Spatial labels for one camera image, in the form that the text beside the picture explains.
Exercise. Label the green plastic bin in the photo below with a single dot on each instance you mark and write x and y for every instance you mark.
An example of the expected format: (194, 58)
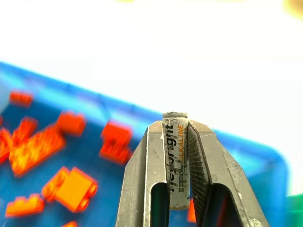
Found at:
(294, 210)

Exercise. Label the orange toy brick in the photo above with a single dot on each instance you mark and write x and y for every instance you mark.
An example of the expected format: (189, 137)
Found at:
(116, 153)
(71, 123)
(53, 184)
(75, 189)
(20, 98)
(4, 144)
(35, 151)
(23, 205)
(69, 224)
(117, 134)
(23, 128)

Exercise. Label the white alkaline battery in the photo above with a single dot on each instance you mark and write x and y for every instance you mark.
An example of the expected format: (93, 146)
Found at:
(177, 160)

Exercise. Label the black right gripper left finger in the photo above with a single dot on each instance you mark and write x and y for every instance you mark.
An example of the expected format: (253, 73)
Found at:
(137, 179)

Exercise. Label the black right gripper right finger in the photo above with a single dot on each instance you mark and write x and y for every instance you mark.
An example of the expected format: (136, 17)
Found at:
(222, 170)

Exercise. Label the blue plastic bin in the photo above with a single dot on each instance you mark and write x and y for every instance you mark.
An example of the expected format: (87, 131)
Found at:
(99, 132)

